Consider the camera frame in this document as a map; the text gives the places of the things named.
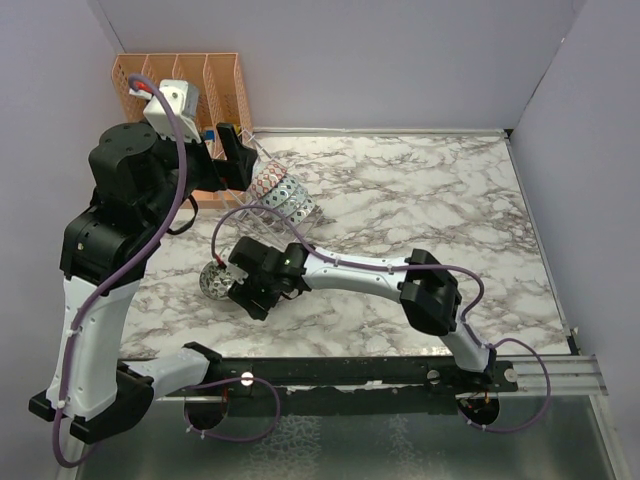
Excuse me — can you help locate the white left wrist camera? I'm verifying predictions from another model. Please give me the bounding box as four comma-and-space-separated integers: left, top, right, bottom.
129, 79, 202, 143

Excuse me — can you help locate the white wire dish rack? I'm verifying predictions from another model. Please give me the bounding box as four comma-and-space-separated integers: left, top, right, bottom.
229, 126, 324, 248

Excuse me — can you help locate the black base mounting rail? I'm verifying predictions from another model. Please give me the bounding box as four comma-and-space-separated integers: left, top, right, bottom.
174, 356, 518, 417

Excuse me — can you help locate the aluminium side rail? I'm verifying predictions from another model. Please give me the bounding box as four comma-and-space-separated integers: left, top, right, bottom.
501, 355, 608, 397

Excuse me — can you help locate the blue triangle patterned bowl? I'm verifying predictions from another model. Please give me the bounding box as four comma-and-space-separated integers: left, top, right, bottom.
261, 175, 299, 208

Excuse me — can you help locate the white diamond patterned bowl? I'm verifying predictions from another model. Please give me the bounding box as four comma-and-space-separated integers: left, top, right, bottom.
288, 197, 316, 226

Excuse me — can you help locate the orange plastic file organizer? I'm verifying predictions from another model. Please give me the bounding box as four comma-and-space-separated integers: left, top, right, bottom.
111, 51, 254, 210

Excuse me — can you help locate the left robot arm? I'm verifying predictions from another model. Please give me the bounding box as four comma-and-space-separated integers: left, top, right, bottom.
29, 122, 257, 444

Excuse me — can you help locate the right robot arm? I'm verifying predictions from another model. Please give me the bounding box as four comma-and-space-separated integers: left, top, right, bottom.
227, 237, 496, 391

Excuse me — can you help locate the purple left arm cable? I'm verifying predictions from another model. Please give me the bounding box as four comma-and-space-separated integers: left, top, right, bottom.
51, 73, 281, 469

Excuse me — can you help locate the white petal patterned bowl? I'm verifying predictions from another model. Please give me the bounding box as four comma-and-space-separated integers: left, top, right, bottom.
277, 188, 309, 217

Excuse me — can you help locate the blue floral patterned bowl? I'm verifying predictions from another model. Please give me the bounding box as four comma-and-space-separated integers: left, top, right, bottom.
266, 179, 308, 214

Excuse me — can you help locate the red patterned bowl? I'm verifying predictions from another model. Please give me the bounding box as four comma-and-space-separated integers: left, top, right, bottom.
249, 160, 287, 200

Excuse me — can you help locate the black leaf patterned bowl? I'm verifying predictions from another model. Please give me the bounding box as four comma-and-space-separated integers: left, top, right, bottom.
199, 261, 234, 301

